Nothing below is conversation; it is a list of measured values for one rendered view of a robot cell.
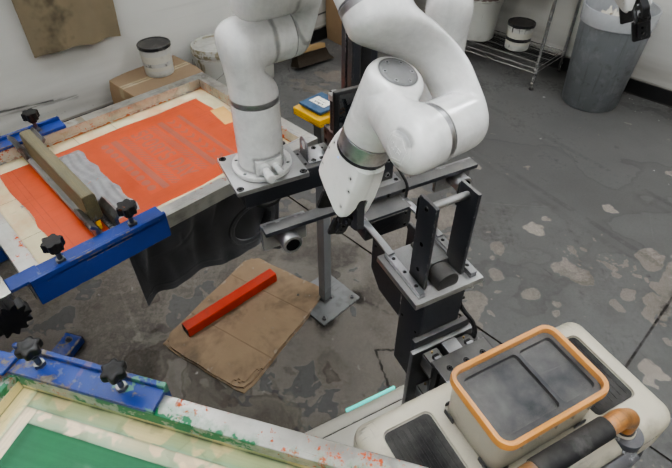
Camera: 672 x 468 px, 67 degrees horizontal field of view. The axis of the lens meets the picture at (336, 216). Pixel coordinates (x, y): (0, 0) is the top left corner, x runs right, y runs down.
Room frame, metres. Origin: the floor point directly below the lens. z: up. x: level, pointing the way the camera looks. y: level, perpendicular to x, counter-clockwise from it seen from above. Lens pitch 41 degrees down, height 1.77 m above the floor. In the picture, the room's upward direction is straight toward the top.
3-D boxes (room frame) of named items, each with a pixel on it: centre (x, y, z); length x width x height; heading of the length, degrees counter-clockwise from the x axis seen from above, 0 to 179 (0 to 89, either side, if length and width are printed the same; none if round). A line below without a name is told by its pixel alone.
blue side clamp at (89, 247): (0.79, 0.51, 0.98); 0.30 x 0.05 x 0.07; 134
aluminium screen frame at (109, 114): (1.16, 0.54, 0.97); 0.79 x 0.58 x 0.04; 134
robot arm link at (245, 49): (0.89, 0.15, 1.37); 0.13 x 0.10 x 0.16; 126
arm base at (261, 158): (0.87, 0.15, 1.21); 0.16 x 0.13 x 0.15; 27
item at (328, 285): (1.47, 0.05, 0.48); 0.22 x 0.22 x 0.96; 44
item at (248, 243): (1.07, 0.37, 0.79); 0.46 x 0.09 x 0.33; 134
